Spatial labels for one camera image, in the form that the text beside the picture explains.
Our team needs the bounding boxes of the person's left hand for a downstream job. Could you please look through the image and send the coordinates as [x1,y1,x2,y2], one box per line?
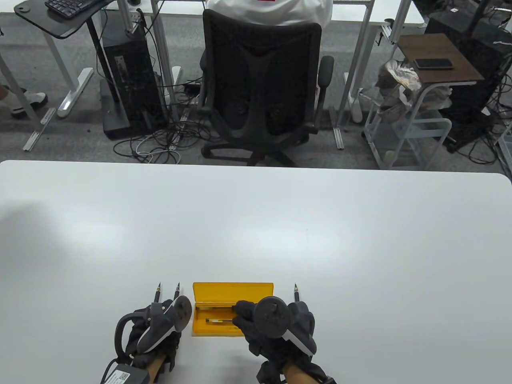
[116,302,182,372]

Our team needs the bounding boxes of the person's right hand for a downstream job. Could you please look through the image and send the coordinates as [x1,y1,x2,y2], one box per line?
[232,300,332,384]

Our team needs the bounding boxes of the yellow pen case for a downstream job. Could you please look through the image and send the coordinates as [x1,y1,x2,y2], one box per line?
[191,282,274,337]

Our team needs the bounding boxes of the person's left forearm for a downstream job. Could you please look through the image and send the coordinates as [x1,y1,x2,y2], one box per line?
[144,352,166,380]

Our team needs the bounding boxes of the person's right forearm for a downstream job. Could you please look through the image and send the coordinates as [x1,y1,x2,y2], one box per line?
[284,362,310,384]

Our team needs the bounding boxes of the grey left hand controller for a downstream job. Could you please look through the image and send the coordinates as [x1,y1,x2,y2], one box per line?
[115,295,192,354]

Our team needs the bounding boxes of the black left wrist box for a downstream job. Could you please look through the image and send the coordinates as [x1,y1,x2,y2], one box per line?
[100,362,150,384]

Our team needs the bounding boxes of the white rolling cart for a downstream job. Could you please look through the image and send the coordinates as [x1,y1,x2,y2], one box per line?
[362,86,452,170]

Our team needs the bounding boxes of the black mesh office chair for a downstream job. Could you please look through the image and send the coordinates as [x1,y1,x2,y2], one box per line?
[199,8,335,168]

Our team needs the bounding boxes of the white desk with T-foot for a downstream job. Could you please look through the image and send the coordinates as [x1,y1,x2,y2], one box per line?
[0,11,94,152]

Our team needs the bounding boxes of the black computer tower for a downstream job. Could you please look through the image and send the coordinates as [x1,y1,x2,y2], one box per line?
[102,30,168,130]

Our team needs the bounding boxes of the crumpled plastic bag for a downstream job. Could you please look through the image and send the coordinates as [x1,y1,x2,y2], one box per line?
[375,59,452,116]

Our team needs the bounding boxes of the black smartphone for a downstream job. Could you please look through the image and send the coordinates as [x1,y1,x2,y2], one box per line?
[414,58,454,70]

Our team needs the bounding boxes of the black standing desk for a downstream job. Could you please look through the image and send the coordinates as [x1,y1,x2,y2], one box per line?
[14,0,130,140]

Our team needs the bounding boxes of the black keyboard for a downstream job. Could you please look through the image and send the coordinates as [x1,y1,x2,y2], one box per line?
[45,0,102,20]

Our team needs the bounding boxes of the brown top side table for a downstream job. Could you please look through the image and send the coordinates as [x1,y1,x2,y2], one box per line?
[398,33,485,120]

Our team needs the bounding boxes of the black equipment case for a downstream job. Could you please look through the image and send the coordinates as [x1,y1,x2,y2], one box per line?
[424,8,512,152]

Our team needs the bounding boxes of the tangle of floor cables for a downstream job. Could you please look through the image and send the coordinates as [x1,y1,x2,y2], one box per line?
[113,120,222,164]

